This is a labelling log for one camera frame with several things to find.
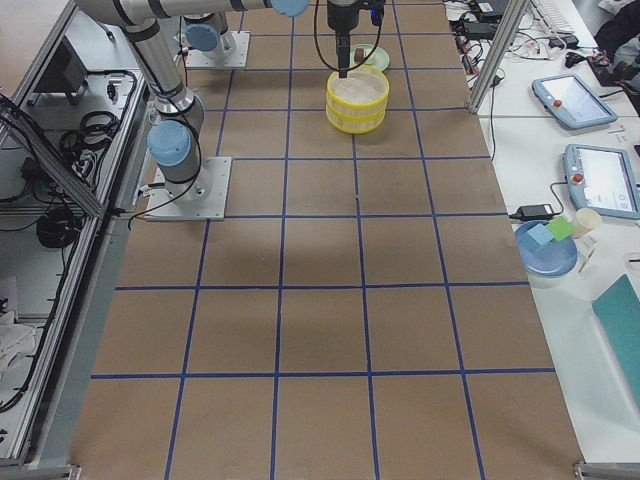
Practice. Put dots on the upper blue teach pendant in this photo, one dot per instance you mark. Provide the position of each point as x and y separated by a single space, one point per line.
569 99

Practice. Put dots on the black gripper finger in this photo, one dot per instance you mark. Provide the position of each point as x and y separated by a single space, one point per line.
340 54
346 54

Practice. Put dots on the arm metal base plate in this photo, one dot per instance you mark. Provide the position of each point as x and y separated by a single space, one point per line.
237 60
205 200

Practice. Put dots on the lower blue teach pendant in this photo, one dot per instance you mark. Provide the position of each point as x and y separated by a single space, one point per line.
602 179

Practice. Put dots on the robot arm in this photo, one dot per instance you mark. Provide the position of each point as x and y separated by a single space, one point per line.
209 34
138 20

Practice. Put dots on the blue foam cube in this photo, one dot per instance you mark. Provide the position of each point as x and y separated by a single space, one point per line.
537 237

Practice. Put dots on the green foam cube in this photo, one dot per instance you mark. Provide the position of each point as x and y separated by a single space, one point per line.
560 228

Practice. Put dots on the teal board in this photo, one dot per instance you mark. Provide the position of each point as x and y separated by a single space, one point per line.
617 309

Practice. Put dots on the beige cup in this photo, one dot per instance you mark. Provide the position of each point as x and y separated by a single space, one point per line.
585 221

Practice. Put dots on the light green plate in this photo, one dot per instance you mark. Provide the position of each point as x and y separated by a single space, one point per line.
377 57

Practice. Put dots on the aluminium frame post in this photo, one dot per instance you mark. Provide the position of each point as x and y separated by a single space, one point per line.
502 39

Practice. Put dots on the black monitor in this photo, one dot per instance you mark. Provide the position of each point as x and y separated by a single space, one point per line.
65 74

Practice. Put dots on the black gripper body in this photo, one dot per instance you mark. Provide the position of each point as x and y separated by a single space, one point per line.
341 16

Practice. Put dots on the blue teach pendant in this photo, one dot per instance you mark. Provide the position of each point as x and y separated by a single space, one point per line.
602 179
569 99

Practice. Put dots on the black power adapter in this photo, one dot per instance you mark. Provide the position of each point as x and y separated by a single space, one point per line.
542 212

